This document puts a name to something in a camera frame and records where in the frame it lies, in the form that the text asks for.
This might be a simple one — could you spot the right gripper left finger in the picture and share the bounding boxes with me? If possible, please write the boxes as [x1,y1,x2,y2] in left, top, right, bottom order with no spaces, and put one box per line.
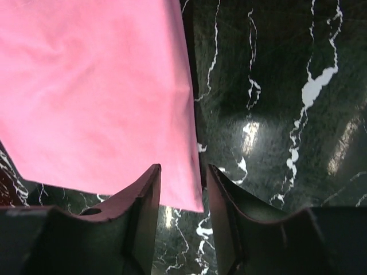
[1,164,161,274]

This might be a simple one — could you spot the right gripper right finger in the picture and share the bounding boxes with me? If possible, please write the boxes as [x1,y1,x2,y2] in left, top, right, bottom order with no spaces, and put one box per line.
[206,165,366,274]

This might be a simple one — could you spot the pink t shirt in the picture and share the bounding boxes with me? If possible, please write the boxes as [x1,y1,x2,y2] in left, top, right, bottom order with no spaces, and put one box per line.
[1,1,204,213]

